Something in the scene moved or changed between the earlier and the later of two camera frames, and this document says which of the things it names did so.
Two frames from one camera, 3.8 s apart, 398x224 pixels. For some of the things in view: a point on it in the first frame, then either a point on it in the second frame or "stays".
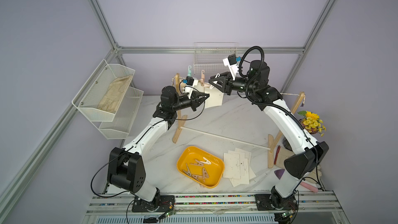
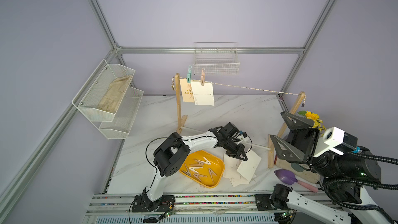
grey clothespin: [188, 171] stays
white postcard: [231, 167] stays
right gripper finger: [222, 83] → [286, 150]
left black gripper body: [192, 98] → [232, 150]
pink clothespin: [205, 175] → [211, 172]
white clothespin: [207, 162] stays
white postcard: [244, 175] stays
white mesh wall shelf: [109, 101] stays
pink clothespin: [197, 163] stays
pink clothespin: [202, 78] stays
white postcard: [215, 97] → [247, 168]
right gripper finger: [225, 74] → [294, 122]
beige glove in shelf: [111, 100] stays
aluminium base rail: [322, 208] stays
